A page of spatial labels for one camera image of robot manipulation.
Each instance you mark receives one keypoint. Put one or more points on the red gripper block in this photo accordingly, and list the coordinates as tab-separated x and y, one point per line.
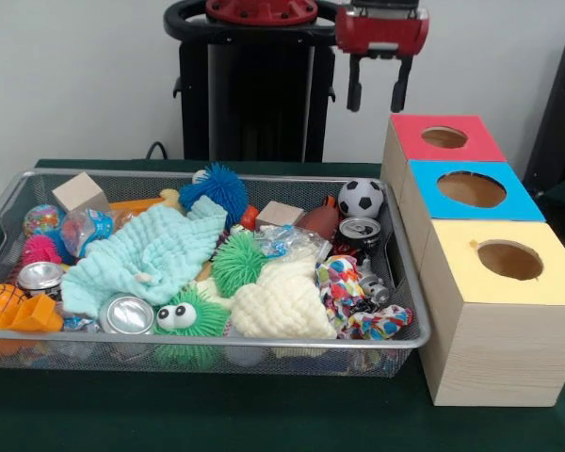
381	30

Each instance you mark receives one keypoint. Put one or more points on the wooden box with three holes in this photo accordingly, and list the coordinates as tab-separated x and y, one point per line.
499	348

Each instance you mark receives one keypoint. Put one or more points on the black white soccer ball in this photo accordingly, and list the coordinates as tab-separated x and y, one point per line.
360	198

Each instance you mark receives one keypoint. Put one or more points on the black upright panel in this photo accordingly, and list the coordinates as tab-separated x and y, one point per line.
558	108

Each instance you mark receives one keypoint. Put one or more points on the blue spiky ball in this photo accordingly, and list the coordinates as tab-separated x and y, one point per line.
216	188

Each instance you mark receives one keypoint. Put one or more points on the green spiky ball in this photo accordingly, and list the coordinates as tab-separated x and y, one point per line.
237	266

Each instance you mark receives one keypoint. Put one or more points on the cream waffle cloth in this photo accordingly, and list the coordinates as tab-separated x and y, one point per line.
282	301

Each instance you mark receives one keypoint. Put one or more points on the mint waffle cloth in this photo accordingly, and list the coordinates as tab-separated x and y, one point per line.
146	254

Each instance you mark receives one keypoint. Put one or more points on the green spiky toy with eyes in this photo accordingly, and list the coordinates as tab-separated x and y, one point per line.
198	315

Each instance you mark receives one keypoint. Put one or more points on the plain wooden cube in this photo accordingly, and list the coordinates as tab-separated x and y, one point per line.
80	193

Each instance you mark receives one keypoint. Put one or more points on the silver drink can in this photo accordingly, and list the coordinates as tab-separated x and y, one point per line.
124	314

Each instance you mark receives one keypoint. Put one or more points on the orange toy basketball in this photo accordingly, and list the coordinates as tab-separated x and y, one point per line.
0	301

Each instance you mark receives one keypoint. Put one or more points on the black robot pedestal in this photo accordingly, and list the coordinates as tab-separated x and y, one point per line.
259	94

